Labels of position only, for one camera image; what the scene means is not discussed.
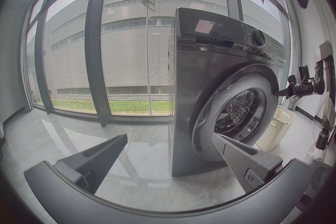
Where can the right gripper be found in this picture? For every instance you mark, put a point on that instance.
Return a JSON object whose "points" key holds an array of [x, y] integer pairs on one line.
{"points": [[301, 88]]}

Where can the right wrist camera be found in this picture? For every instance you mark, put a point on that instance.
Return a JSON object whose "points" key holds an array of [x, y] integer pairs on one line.
{"points": [[304, 72]]}

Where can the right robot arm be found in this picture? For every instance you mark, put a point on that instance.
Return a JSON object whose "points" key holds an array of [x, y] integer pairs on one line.
{"points": [[320, 85]]}

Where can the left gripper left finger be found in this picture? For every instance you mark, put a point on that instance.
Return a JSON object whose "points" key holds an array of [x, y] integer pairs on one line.
{"points": [[91, 162]]}

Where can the grey washing machine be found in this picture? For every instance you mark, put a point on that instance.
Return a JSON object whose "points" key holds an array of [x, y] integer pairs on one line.
{"points": [[183, 112]]}

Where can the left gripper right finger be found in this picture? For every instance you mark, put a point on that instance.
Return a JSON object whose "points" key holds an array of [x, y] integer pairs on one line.
{"points": [[244, 162]]}

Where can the cream laundry basket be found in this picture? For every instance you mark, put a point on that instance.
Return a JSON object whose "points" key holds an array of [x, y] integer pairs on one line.
{"points": [[278, 128]]}

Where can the window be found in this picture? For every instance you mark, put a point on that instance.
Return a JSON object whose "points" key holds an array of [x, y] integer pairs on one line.
{"points": [[126, 47]]}

